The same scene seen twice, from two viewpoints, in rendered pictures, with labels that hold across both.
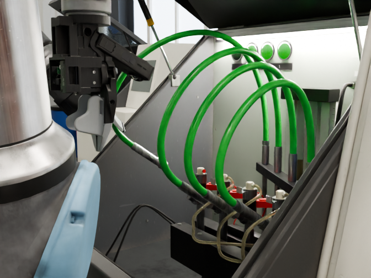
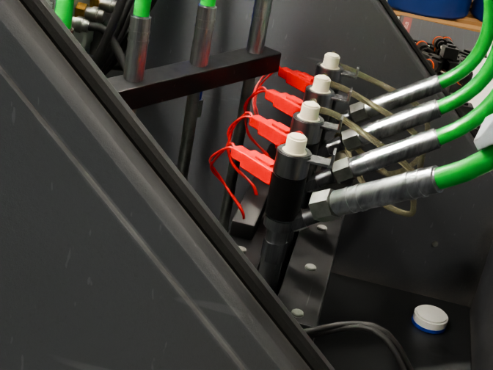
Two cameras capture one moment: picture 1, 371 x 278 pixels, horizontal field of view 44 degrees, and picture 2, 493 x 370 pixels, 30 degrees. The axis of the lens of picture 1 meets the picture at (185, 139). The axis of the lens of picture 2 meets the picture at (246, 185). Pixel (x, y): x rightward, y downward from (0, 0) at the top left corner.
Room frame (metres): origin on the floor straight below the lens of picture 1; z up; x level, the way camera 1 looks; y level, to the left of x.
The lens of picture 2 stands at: (1.54, 0.39, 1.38)
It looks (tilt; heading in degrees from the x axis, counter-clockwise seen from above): 25 degrees down; 222
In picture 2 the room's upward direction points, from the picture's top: 11 degrees clockwise
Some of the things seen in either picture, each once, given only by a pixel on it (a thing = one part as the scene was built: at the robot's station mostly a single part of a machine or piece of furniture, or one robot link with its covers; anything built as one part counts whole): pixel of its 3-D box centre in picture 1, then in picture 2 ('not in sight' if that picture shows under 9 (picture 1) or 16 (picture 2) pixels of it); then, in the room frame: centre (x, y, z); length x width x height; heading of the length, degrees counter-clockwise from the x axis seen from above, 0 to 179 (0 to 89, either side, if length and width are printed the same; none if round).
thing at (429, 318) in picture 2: not in sight; (430, 318); (0.71, -0.04, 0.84); 0.04 x 0.04 x 0.01
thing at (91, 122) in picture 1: (91, 124); not in sight; (0.72, 0.15, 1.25); 0.06 x 0.03 x 0.09; 125
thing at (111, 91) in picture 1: (105, 95); not in sight; (0.73, 0.13, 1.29); 0.05 x 0.02 x 0.09; 35
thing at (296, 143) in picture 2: (201, 174); (294, 150); (1.01, -0.03, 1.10); 0.02 x 0.02 x 0.03
